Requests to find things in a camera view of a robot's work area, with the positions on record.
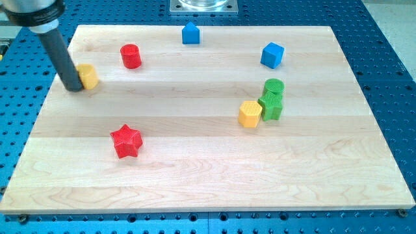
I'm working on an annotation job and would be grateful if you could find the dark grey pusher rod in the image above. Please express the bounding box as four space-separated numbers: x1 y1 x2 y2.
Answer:
38 28 83 92

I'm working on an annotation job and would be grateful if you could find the yellow heart block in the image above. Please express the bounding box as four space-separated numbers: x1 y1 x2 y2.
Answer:
75 64 99 90

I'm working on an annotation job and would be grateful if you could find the yellow hexagon block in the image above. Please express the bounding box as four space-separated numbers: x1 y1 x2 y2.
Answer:
238 101 263 128

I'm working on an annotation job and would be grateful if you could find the red cylinder block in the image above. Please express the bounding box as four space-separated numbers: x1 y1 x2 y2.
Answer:
120 44 142 69

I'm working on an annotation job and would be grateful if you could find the red star block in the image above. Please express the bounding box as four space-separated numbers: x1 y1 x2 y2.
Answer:
110 124 143 159

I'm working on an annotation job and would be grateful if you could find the blue pentagon house block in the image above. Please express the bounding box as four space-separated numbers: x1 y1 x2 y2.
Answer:
181 22 200 44

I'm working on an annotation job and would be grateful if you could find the light wooden board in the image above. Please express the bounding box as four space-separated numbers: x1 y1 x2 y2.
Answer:
1 25 415 214

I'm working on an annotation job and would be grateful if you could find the blue cube block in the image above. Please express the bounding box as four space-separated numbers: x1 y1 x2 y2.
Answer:
260 42 285 69

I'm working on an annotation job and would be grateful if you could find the green star block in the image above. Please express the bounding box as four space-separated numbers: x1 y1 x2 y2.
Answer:
257 91 283 121

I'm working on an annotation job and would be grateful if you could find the green cylinder block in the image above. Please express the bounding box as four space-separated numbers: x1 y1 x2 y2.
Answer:
262 78 285 95

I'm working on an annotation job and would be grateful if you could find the blue perforated table plate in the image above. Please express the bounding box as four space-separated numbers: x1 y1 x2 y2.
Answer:
1 0 415 233

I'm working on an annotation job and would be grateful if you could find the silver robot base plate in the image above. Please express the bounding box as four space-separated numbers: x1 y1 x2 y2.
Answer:
169 0 239 16

